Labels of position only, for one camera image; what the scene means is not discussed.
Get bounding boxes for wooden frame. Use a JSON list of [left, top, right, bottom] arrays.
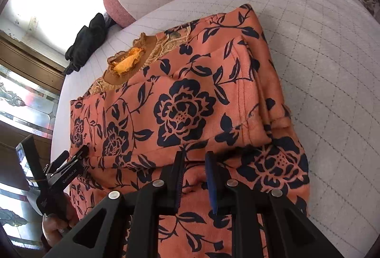
[[0, 29, 67, 95]]

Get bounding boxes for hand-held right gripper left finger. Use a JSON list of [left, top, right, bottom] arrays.
[[44, 150, 186, 258]]

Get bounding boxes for orange floral garment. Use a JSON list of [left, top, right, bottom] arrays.
[[69, 3, 311, 258]]

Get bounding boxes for person's left hand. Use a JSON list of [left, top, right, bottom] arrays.
[[42, 197, 80, 249]]

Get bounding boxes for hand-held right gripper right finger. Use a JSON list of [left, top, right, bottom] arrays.
[[205, 151, 345, 258]]

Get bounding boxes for patterned glass panel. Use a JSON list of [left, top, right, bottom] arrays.
[[0, 65, 60, 140]]

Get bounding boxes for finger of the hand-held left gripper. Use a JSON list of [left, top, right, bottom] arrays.
[[67, 145, 90, 169], [44, 151, 69, 176]]

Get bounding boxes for black cloth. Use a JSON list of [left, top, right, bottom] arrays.
[[65, 12, 112, 75]]

